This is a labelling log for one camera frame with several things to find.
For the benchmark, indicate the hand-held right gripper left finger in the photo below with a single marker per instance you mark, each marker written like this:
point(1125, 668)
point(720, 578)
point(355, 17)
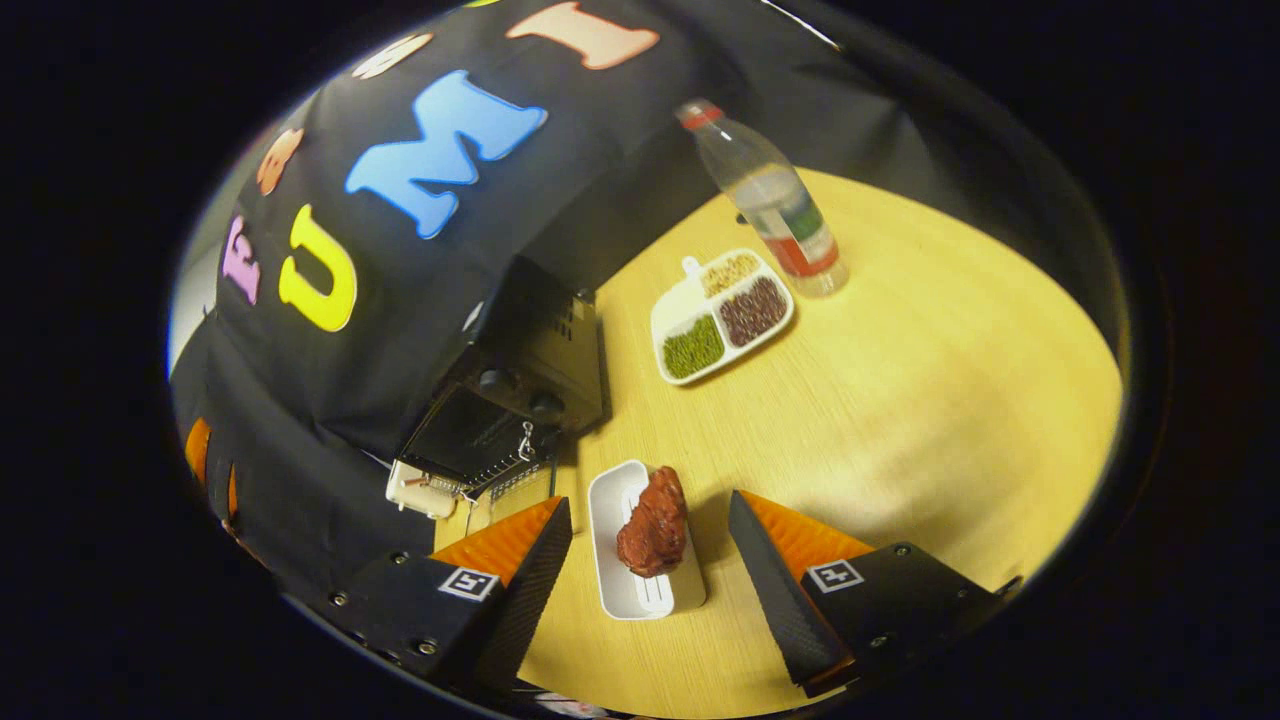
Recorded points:
point(530, 590)

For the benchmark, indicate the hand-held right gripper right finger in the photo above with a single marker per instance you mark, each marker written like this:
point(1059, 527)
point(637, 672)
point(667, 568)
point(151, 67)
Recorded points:
point(775, 590)

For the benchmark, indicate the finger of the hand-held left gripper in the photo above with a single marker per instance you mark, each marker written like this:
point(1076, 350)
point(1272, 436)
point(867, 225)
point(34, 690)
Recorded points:
point(198, 450)
point(233, 492)

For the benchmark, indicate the red meat piece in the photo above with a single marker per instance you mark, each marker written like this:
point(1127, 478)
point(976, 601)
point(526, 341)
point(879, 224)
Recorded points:
point(655, 525)

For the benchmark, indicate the black electric oven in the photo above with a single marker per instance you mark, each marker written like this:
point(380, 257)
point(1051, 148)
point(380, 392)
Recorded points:
point(545, 350)

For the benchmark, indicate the white rectangular tray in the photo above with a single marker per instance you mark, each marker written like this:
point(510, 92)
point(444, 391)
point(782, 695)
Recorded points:
point(612, 500)

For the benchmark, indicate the white toaster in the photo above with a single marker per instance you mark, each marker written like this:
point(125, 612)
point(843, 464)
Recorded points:
point(420, 492)

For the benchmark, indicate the white divided bean plate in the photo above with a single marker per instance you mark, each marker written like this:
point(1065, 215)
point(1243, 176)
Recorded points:
point(680, 305)

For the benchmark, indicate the clear plastic bottle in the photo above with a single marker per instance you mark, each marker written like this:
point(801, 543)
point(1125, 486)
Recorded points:
point(775, 200)

